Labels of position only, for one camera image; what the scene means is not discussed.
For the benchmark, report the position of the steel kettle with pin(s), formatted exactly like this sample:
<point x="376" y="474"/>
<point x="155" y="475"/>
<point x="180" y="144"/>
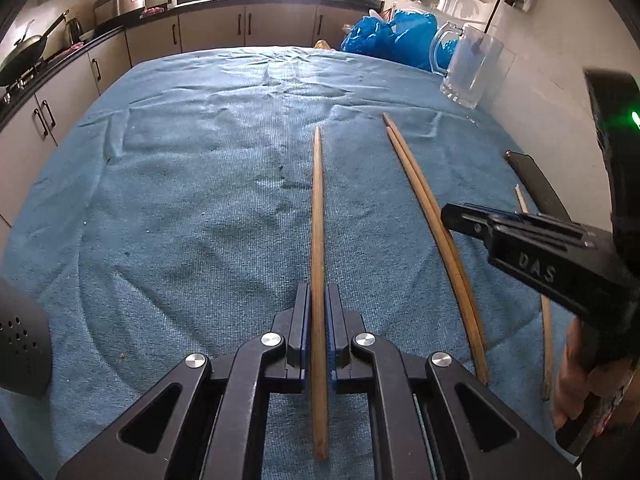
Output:
<point x="74" y="30"/>

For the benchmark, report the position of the black kitchen countertop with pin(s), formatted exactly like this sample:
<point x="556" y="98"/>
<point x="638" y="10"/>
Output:
<point x="210" y="2"/>

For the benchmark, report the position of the clear glass beer mug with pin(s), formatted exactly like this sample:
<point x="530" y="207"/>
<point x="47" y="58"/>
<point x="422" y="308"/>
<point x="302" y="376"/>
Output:
<point x="472" y="67"/>

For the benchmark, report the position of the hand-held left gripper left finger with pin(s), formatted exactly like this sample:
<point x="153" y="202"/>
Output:
<point x="306" y="330"/>

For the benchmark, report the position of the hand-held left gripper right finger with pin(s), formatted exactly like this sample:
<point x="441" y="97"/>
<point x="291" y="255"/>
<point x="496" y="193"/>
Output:
<point x="331" y="330"/>

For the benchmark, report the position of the beige kitchen cabinets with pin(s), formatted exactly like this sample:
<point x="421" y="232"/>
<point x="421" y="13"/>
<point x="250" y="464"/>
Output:
<point x="210" y="32"/>

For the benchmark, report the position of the silver rice cooker red lid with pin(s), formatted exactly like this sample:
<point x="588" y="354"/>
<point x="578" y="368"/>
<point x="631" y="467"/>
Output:
<point x="120" y="2"/>

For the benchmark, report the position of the gas stove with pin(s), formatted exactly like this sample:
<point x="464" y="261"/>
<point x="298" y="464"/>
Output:
<point x="20" y="82"/>

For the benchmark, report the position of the black flat case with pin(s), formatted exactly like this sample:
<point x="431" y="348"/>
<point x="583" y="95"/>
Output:
<point x="540" y="185"/>

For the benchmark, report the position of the blue plastic bag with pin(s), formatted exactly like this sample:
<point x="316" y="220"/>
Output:
<point x="367" y="35"/>
<point x="417" y="35"/>

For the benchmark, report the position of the person's right hand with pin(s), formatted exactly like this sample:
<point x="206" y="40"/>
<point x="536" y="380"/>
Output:
<point x="575" y="375"/>

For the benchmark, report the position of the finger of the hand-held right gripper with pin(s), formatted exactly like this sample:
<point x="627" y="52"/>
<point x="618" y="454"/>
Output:
<point x="530" y="255"/>

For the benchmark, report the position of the blue towel tablecloth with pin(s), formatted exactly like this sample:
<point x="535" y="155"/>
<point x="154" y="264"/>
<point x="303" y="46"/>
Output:
<point x="175" y="185"/>

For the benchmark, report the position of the brown wooden chopstick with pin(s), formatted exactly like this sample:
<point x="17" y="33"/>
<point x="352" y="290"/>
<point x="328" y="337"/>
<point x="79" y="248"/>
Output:
<point x="318" y="210"/>
<point x="445" y="255"/>
<point x="425" y="195"/>

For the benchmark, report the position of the black perforated utensil holder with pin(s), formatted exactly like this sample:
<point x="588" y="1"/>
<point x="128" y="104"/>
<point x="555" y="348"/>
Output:
<point x="22" y="345"/>

